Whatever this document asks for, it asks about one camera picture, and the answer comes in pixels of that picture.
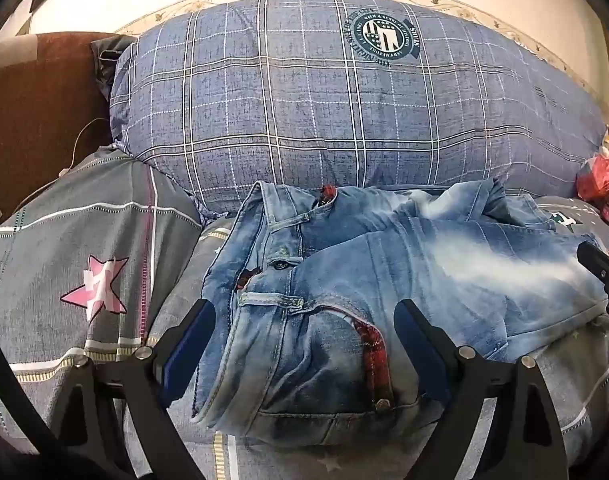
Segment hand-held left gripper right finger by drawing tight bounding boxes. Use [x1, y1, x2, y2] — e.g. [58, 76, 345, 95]
[391, 298, 571, 480]

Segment brown headboard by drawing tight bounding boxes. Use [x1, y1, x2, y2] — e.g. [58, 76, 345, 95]
[0, 32, 121, 221]

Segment faded blue denim pants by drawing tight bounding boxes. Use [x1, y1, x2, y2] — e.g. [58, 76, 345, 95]
[192, 177, 609, 442]

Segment grey plaid bed sheet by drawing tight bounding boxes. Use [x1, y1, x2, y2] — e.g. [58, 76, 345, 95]
[124, 195, 609, 480]

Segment grey pillow with pink star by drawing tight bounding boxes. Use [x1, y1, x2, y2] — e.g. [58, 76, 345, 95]
[0, 147, 203, 457]

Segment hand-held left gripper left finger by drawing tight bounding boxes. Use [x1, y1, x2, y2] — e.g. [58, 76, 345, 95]
[49, 298, 218, 480]

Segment white cable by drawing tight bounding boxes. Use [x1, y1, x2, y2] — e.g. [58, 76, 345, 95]
[58, 117, 110, 177]

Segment blue plaid pillow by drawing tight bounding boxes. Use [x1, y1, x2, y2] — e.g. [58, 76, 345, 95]
[108, 0, 608, 217]

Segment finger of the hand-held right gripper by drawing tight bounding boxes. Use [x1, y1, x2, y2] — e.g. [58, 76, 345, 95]
[577, 241, 609, 324]

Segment dark cloth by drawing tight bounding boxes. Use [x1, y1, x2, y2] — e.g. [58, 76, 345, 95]
[90, 35, 138, 99]

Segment red plastic bag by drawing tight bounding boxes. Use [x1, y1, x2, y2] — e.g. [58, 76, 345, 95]
[576, 152, 609, 202]

